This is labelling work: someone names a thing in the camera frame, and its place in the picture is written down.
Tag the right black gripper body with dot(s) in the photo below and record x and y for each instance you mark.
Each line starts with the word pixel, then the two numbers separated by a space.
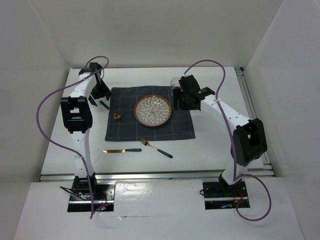
pixel 185 104

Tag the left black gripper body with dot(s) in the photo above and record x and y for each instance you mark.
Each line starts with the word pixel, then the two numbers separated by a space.
pixel 99 90

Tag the gold spoon green handle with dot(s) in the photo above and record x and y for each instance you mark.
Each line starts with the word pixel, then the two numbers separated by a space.
pixel 116 116

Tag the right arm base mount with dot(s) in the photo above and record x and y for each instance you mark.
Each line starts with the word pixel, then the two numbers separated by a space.
pixel 217 198

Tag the floral plate orange rim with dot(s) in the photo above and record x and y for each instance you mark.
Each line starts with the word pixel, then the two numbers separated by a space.
pixel 152 110

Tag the clear drinking glass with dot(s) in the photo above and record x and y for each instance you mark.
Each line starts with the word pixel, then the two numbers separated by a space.
pixel 174 83

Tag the dark grey checked cloth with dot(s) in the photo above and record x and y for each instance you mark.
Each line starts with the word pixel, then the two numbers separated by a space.
pixel 128 129

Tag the gold fork green handle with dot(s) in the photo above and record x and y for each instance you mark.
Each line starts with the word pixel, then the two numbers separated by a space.
pixel 146 143

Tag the aluminium right rail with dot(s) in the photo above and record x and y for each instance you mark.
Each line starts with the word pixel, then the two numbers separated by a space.
pixel 246 108

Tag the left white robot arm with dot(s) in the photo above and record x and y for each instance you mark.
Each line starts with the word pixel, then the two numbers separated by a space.
pixel 78 120

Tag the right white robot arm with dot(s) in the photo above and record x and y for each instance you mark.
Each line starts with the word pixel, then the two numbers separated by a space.
pixel 247 136

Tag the aluminium rail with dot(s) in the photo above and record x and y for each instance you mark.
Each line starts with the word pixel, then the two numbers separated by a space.
pixel 147 176
pixel 246 108

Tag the aluminium front rail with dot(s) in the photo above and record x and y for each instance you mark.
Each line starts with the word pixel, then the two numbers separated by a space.
pixel 147 176

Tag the gold knife green handle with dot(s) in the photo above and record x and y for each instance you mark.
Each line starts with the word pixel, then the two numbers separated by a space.
pixel 113 151

